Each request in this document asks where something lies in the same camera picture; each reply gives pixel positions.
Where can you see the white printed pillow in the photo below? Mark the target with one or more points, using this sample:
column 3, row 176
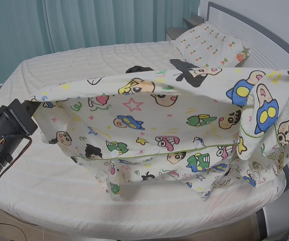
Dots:
column 209, row 44

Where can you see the grey bedside table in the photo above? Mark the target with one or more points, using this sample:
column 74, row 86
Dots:
column 177, row 33

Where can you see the black garment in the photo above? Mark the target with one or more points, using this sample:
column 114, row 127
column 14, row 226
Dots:
column 139, row 69

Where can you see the white printed pyjama top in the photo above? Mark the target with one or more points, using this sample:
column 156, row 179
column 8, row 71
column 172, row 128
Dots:
column 159, row 124

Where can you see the blue-green curtain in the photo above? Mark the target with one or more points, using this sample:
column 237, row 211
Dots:
column 84, row 16

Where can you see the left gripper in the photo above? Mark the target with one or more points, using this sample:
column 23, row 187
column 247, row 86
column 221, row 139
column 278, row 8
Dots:
column 11, row 127

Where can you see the bed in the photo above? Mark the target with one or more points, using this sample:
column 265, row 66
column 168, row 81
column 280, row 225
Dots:
column 84, row 71

